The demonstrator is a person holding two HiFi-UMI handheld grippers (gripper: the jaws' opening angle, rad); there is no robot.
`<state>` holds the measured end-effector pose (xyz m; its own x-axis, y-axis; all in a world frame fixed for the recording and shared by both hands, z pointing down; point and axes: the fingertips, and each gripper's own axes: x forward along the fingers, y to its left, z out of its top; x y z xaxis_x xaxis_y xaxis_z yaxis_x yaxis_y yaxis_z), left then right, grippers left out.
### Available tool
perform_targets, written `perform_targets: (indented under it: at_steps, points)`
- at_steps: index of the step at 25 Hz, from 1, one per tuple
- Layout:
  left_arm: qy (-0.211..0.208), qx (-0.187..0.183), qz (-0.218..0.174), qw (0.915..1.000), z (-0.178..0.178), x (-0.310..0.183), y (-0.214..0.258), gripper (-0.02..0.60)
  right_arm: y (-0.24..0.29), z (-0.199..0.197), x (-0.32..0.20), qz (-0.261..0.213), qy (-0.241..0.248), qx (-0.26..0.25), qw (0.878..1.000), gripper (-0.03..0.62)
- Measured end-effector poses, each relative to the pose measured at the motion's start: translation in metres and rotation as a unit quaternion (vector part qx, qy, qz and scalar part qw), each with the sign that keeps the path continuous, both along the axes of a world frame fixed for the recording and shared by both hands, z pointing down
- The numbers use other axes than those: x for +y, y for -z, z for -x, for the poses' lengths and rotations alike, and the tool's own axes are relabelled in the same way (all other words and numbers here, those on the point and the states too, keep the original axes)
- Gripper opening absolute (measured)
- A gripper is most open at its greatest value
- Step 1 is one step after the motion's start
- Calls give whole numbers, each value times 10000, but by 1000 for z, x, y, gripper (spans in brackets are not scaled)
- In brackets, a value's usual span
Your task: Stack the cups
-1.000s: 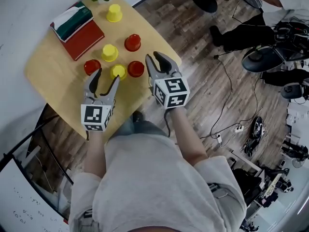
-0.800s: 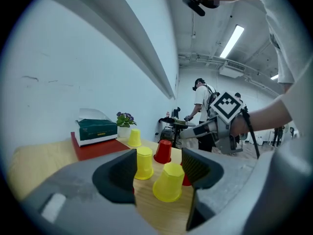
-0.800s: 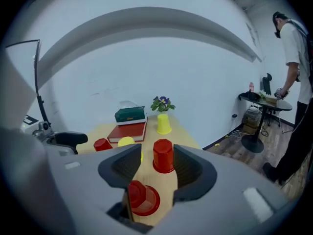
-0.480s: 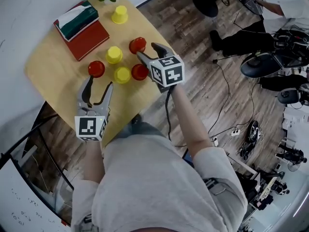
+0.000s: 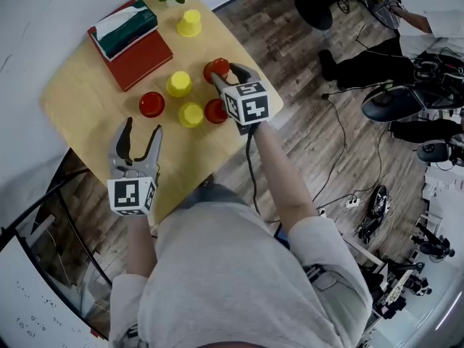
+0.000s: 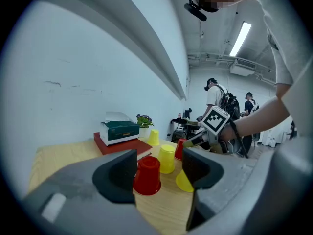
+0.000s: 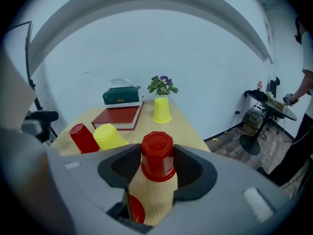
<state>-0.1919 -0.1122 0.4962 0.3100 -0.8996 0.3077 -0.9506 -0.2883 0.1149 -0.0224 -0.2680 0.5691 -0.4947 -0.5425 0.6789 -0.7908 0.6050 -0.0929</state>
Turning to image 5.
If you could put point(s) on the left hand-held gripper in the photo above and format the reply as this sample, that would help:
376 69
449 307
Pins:
127 198

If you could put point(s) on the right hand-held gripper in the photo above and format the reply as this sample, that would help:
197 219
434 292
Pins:
250 103

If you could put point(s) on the red paper cup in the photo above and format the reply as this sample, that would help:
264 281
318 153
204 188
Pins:
151 104
214 111
217 66

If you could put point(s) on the yellow paper cup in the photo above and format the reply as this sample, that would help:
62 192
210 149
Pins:
190 115
178 83
188 22

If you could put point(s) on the person's left forearm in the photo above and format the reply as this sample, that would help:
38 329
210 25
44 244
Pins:
139 245

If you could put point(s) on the person's right forearm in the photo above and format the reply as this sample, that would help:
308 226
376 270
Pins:
279 172

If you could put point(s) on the red hardcover book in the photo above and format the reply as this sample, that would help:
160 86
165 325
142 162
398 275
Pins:
145 62

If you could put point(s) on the person's blue jeans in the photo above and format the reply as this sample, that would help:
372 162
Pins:
214 194

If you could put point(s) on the black round stool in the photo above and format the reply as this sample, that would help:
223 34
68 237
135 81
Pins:
313 11

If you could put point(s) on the green tissue box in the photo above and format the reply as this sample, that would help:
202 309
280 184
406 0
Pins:
134 24

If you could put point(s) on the black office chair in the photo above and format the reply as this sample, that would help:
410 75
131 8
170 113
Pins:
433 151
391 103

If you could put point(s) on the white power strip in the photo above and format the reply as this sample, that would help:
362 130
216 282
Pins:
322 212
351 203

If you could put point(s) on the black marble round table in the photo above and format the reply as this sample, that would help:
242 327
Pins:
384 11

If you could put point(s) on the person's grey shirt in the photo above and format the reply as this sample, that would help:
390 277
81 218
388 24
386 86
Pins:
232 285

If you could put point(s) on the black and white sneakers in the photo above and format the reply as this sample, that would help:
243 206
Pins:
378 201

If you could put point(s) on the whiteboard on black stand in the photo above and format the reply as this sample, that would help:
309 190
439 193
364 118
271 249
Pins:
29 303

